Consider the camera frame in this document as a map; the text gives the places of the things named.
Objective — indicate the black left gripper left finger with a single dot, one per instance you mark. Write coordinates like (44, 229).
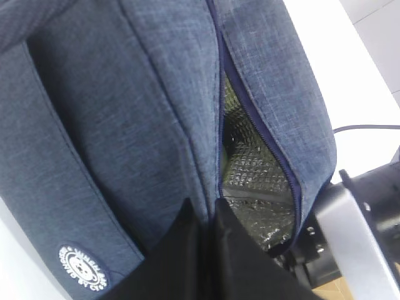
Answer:
(173, 269)

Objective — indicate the navy blue lunch bag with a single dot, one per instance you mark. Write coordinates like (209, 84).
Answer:
(115, 112)

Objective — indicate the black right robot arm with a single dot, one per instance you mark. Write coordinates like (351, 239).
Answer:
(351, 232)

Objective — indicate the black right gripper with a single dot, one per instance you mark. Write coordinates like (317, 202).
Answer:
(308, 258)

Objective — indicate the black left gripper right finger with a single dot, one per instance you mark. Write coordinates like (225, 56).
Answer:
(240, 269)

